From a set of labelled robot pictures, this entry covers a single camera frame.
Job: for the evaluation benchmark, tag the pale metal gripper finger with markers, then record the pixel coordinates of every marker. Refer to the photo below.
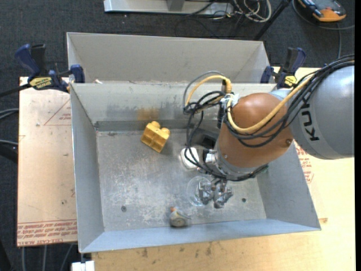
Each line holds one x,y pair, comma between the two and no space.
205,196
221,198

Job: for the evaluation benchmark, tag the clear glass cup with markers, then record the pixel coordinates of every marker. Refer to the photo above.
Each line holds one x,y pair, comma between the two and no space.
194,192

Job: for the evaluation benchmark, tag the small grey and orange toy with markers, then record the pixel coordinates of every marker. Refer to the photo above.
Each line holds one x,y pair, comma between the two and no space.
177,219

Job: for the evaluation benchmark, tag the white rounded object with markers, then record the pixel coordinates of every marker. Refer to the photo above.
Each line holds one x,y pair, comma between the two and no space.
186,159

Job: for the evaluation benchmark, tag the grey metal bin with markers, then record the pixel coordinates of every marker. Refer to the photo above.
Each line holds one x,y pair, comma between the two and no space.
135,179

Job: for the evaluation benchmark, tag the yellow toy building block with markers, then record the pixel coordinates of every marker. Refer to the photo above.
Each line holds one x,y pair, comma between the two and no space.
155,136

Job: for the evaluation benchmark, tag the brown cardboard board, red print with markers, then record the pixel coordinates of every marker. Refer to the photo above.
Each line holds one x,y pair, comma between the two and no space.
45,165

